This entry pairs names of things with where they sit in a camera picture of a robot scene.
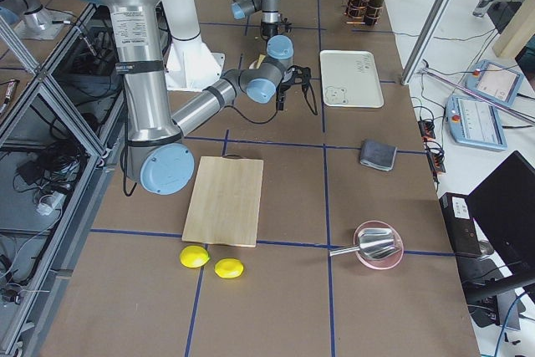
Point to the copper wire bottle rack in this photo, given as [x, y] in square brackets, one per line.
[363, 12]

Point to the cream bear tray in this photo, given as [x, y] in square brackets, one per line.
[350, 79]

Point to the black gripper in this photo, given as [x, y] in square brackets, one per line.
[267, 32]
[286, 79]

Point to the blue teach pendant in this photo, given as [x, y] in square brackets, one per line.
[495, 82]
[474, 123]

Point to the near blue teach pendant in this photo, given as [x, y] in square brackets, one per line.
[474, 123]

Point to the whole yellow lemon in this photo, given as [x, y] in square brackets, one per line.
[194, 256]

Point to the wooden cutting board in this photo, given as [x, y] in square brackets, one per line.
[225, 202]

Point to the white camera stand post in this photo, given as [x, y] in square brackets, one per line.
[191, 65]

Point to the black power strip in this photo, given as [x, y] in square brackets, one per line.
[434, 150]

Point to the black laptop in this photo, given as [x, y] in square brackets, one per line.
[503, 207]

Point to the grey folded cloth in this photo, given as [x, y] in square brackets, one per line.
[377, 155]

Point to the aluminium frame post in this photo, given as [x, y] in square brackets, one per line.
[433, 19]

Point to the metal scoop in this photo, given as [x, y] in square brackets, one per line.
[373, 243]

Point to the far blue teach pendant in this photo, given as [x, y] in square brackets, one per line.
[495, 82]

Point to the black box device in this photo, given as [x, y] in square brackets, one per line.
[460, 225]

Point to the pink bowl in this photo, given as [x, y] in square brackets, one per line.
[386, 263]

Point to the pink grabber stick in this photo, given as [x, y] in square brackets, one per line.
[516, 114]

